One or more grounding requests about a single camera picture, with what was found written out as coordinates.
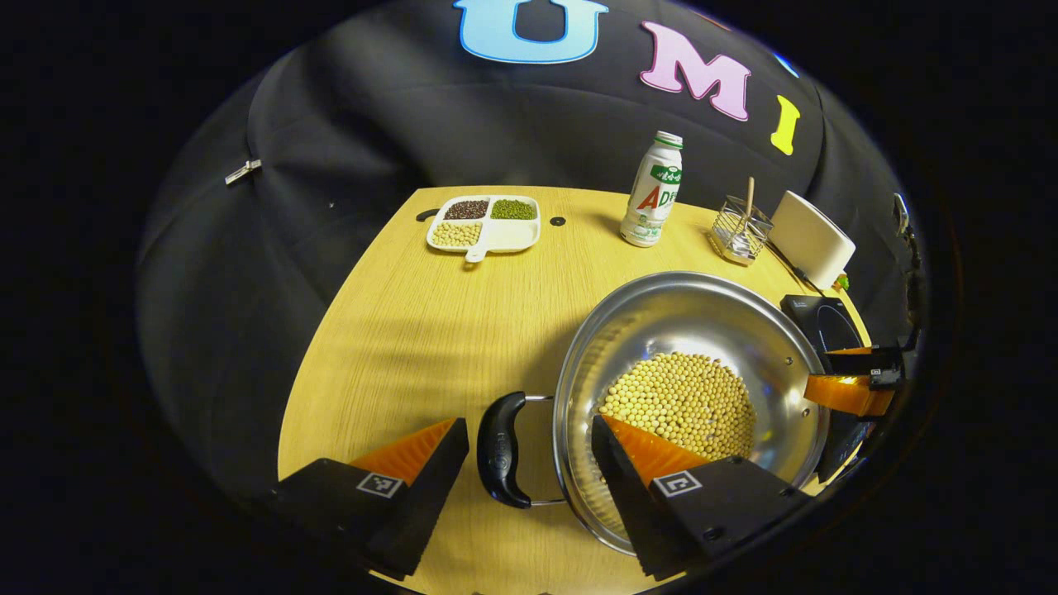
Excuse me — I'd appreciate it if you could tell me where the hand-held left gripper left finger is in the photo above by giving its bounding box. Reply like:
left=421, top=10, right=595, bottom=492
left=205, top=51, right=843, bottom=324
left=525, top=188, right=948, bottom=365
left=264, top=417, right=470, bottom=581

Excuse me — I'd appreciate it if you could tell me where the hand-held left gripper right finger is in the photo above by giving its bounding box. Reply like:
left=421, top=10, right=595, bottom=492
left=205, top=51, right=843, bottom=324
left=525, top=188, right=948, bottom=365
left=590, top=413, right=815, bottom=582

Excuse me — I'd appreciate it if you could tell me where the black induction cooktop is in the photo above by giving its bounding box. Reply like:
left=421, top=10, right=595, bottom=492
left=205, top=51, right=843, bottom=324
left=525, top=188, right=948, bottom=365
left=779, top=294, right=869, bottom=484

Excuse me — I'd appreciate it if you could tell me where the steel pot with black handles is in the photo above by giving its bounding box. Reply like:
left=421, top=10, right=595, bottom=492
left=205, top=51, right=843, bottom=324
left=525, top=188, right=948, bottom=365
left=477, top=271, right=831, bottom=556

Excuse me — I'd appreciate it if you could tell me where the white toaster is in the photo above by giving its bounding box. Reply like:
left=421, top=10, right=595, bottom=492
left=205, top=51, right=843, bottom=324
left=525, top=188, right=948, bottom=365
left=769, top=191, right=857, bottom=291

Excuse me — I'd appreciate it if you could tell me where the pile of yellow soybeans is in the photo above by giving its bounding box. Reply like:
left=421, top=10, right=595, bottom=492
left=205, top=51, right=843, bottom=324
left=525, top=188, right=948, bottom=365
left=598, top=352, right=757, bottom=464

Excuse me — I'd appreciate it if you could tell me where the white drink bottle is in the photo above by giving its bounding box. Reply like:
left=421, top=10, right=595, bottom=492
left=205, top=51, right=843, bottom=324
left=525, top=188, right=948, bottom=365
left=620, top=131, right=685, bottom=249

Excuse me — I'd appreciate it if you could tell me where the small pile of pale beans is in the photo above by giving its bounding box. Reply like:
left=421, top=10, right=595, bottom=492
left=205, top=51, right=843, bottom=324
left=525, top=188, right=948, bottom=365
left=431, top=221, right=483, bottom=248

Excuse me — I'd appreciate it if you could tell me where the white divided dish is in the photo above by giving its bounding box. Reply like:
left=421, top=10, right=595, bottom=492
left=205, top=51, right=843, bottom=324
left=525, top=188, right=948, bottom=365
left=426, top=194, right=542, bottom=264

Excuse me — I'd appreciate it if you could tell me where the black backdrop cloth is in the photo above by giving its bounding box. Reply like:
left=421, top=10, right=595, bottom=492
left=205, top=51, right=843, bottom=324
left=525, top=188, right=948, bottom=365
left=136, top=0, right=918, bottom=497

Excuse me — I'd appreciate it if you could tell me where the black power cable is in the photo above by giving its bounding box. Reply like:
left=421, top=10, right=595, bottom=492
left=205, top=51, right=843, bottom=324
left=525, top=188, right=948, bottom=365
left=769, top=240, right=827, bottom=297

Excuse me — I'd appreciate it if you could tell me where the wire mesh holder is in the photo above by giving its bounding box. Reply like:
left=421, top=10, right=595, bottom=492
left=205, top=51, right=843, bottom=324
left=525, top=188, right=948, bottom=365
left=709, top=195, right=775, bottom=266

